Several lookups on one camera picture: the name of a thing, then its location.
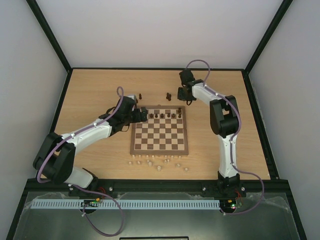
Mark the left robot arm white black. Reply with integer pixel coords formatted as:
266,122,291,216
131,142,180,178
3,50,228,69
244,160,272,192
33,95,148,189

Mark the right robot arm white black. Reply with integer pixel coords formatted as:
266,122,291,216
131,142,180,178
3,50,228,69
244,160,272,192
177,69,242,196

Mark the right controller board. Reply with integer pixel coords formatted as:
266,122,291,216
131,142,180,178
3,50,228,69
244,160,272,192
220,197,244,209

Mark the controller board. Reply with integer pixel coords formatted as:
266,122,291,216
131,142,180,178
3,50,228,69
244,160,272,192
220,197,244,209
80,198,104,208

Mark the left controller board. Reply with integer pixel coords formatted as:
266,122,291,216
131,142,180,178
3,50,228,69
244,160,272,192
80,198,104,208

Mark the white slotted cable duct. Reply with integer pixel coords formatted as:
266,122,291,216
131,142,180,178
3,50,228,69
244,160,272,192
30,199,220,210

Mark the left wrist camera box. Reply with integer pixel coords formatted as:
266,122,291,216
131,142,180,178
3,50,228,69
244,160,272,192
127,94,137,100

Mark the black frame rail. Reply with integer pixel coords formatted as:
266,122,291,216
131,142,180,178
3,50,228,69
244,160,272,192
24,178,292,199

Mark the wooden chess board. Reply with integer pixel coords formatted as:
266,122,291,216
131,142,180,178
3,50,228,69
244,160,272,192
130,105,189,156

